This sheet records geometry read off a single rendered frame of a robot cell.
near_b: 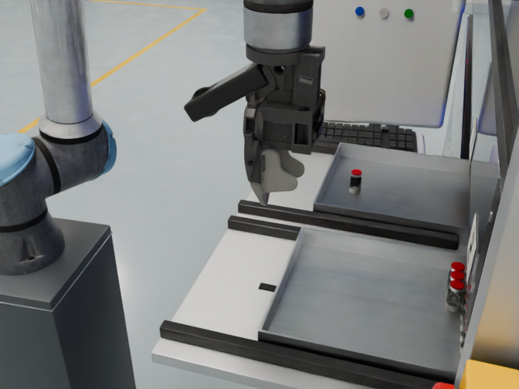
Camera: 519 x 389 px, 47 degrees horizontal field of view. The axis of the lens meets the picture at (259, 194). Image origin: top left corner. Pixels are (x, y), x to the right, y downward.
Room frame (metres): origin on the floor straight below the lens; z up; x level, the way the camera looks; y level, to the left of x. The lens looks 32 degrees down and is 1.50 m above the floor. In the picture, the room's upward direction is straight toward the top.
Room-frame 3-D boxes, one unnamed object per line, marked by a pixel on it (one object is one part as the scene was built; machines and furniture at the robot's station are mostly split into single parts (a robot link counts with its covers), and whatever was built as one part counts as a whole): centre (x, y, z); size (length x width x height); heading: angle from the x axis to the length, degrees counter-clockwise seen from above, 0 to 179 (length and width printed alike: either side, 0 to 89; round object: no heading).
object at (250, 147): (0.64, 0.00, 1.18); 0.05 x 0.02 x 0.09; 163
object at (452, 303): (0.68, -0.29, 0.90); 0.02 x 0.02 x 0.05
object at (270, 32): (0.65, -0.02, 1.32); 0.08 x 0.08 x 0.05
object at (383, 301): (0.67, -0.20, 0.90); 0.34 x 0.26 x 0.04; 73
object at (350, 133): (1.40, -0.20, 0.82); 0.40 x 0.14 x 0.02; 79
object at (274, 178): (0.63, -0.02, 1.13); 0.06 x 0.03 x 0.09; 73
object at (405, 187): (0.99, -0.30, 0.90); 0.34 x 0.26 x 0.04; 73
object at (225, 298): (0.85, -0.18, 0.87); 0.70 x 0.48 x 0.02; 163
